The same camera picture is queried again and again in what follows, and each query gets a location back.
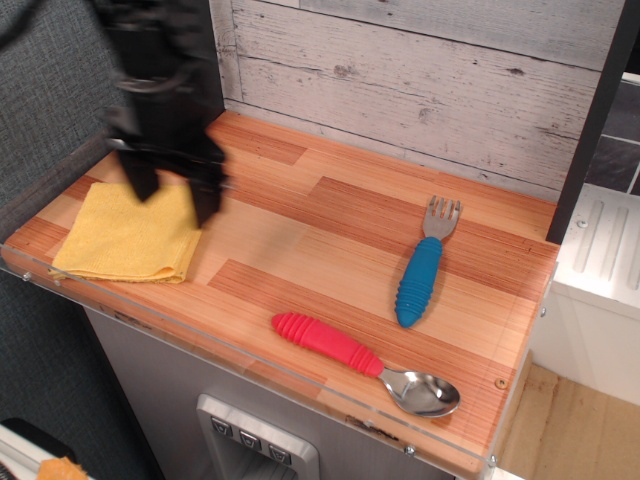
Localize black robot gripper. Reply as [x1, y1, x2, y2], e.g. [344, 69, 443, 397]
[106, 74, 226, 228]

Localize yellow rag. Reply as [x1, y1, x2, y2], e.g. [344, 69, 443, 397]
[49, 183, 201, 283]

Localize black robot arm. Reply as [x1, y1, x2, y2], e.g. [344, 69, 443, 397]
[91, 1, 227, 226]

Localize clear acrylic edge guard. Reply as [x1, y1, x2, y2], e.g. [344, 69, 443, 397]
[1, 245, 496, 479]

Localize grey toy fridge cabinet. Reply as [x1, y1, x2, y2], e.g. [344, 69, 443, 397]
[87, 310, 450, 479]

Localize silver dispenser panel with buttons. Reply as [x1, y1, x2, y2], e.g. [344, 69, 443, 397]
[196, 394, 320, 479]

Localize orange object at corner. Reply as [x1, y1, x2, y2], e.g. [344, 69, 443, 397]
[36, 457, 89, 480]

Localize white toy sink unit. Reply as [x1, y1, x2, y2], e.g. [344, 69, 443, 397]
[527, 72, 640, 409]

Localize dark left shelf post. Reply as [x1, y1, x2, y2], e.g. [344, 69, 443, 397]
[191, 0, 225, 125]

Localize dark shelf post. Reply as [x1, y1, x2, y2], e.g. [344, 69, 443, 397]
[546, 0, 639, 245]
[191, 0, 225, 125]

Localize blue handled metal fork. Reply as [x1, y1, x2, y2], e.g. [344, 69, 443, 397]
[394, 196, 461, 328]

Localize red handled metal spoon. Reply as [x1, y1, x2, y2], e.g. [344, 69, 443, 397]
[271, 312, 461, 418]

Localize dark right shelf post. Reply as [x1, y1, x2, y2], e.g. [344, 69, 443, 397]
[546, 0, 639, 245]

